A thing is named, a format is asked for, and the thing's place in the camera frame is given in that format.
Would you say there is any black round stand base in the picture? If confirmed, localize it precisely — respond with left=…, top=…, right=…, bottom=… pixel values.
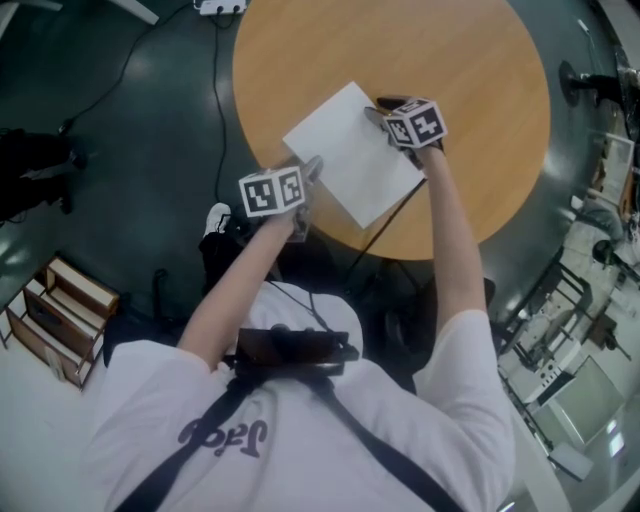
left=558, top=59, right=585, bottom=107

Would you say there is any white power strip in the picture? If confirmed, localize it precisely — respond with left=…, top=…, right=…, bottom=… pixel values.
left=193, top=0, right=249, bottom=17

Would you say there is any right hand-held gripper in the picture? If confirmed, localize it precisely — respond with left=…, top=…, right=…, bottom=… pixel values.
left=363, top=94, right=448, bottom=171

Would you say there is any black floor cable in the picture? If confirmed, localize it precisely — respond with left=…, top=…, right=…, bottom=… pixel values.
left=211, top=12, right=230, bottom=202
left=58, top=3, right=197, bottom=135

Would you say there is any black chest-mounted device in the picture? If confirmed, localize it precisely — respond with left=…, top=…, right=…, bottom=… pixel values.
left=224, top=324, right=362, bottom=380

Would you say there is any person's black trouser leg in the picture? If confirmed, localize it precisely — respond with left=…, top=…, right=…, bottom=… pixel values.
left=198, top=229, right=281, bottom=302

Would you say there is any grey flat panel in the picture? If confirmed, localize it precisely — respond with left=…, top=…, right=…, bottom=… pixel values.
left=543, top=353, right=627, bottom=447

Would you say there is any person's right forearm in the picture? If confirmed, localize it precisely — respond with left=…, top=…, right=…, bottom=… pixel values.
left=417, top=147, right=490, bottom=332

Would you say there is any round wooden table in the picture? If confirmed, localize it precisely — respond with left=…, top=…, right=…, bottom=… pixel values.
left=231, top=0, right=552, bottom=262

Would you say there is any person's left forearm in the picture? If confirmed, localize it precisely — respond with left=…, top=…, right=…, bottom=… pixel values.
left=177, top=214, right=297, bottom=372

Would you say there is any wooden shelf crate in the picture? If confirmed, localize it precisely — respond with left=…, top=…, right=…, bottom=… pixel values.
left=0, top=255, right=122, bottom=395

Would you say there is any person's white shoe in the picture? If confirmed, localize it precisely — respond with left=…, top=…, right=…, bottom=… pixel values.
left=203, top=201, right=233, bottom=237

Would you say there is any thin black cable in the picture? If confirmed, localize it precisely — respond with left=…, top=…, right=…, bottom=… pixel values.
left=348, top=178, right=431, bottom=275

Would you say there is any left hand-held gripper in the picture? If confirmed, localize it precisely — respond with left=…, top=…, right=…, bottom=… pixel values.
left=238, top=155, right=326, bottom=244

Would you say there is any person's white t-shirt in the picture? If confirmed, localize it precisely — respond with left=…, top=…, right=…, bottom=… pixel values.
left=82, top=279, right=517, bottom=512

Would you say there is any black chest strap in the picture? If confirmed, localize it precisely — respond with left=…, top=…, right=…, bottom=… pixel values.
left=114, top=374, right=252, bottom=512
left=309, top=377, right=467, bottom=512

